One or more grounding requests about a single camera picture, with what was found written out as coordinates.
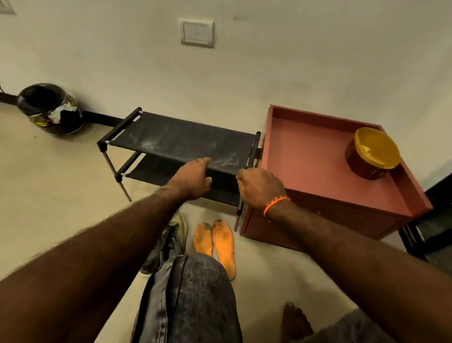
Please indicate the white wall switch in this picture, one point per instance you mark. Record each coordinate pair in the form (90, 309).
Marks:
(196, 32)

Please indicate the grey green sneaker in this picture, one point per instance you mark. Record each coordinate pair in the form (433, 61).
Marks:
(169, 240)

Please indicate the person's right fingers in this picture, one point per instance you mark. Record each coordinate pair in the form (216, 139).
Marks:
(241, 179)

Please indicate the person's left leg in jeans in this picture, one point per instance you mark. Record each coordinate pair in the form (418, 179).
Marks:
(197, 304)

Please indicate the person's right foot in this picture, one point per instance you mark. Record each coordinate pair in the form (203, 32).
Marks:
(295, 323)

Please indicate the person's right leg in jeans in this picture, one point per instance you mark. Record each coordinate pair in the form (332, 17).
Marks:
(353, 328)

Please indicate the person's leg in jeans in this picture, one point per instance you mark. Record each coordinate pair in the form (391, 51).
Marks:
(197, 304)
(353, 328)

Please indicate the brown bucket with yellow lid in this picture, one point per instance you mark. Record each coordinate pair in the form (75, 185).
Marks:
(374, 148)

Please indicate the dark door frame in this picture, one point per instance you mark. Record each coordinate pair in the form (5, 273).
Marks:
(434, 226)

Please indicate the black fabric shoe rack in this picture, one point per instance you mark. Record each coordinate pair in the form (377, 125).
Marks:
(176, 141)

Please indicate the orange wristband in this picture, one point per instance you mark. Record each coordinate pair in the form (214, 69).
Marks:
(273, 203)

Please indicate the orange shoe insole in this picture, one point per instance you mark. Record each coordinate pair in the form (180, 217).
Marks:
(224, 247)
(203, 240)

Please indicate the person's left thumb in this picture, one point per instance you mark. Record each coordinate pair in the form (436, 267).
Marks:
(208, 182)

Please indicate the person's right forearm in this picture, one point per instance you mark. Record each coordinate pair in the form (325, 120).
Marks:
(360, 268)

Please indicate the red wooden cabinet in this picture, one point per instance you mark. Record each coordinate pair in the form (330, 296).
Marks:
(310, 166)

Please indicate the person's left forearm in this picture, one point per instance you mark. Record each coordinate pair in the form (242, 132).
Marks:
(88, 258)

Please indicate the person's left hand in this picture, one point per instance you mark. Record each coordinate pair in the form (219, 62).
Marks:
(189, 180)

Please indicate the person's right hand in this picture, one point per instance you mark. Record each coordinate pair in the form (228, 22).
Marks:
(259, 187)

